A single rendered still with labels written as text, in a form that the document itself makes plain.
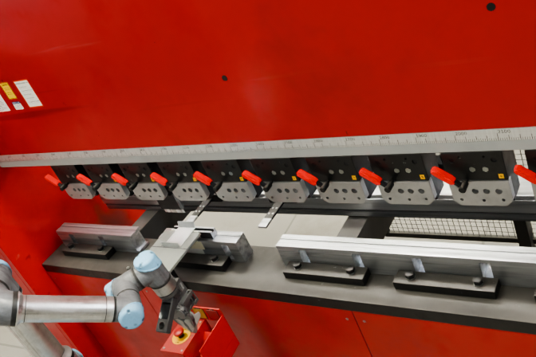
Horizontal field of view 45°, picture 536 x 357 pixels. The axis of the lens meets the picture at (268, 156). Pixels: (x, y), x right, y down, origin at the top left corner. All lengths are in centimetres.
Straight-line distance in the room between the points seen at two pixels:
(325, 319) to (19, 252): 147
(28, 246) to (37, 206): 18
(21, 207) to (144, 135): 101
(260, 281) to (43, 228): 122
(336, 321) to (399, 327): 22
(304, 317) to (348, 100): 85
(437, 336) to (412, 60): 85
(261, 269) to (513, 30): 126
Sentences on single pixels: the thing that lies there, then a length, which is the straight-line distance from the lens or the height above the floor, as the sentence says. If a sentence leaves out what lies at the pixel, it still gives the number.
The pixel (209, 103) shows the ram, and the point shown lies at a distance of 189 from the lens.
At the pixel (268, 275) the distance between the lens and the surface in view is 224.
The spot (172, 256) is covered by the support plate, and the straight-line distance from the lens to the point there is 235.
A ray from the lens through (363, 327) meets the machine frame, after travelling 209.
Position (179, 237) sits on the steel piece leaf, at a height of 100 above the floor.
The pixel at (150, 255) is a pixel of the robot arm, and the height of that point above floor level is 119.
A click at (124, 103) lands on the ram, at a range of 213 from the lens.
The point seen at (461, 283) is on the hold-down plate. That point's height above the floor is 90.
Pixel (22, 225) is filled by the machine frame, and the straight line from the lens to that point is 303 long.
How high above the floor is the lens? 223
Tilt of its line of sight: 28 degrees down
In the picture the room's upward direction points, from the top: 25 degrees counter-clockwise
